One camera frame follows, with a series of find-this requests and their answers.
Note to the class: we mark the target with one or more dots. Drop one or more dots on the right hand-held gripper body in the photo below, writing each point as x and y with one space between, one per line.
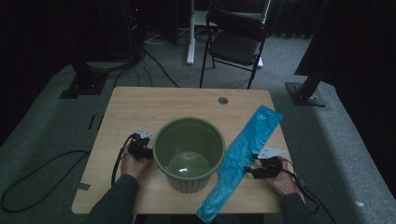
271 168

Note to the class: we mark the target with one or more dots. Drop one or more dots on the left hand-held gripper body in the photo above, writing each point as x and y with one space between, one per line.
138 146

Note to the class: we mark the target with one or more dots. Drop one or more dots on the blue plastic bag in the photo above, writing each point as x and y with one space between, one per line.
246 146

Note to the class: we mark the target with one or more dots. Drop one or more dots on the green plastic trash bin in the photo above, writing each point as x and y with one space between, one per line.
186 140

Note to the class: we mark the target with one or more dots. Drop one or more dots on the person's left hand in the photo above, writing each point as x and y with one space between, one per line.
134 168

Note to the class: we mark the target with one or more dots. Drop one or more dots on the person's right hand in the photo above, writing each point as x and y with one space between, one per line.
286 183

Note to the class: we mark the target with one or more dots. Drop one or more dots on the black floor tape strip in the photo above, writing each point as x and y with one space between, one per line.
91 122

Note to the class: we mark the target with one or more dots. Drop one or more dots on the grey tape piece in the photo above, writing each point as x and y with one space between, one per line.
83 186

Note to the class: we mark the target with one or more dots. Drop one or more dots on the black slanted stand with base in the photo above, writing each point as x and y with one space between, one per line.
306 93

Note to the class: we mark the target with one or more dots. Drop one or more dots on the black stand with square base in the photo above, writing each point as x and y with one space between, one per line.
85 84

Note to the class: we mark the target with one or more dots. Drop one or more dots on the white paper scrap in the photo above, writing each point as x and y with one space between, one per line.
359 204

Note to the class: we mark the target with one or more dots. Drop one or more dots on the black folding chair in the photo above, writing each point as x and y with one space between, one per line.
235 46

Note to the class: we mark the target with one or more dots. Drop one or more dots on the black curtain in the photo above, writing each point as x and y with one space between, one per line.
358 46

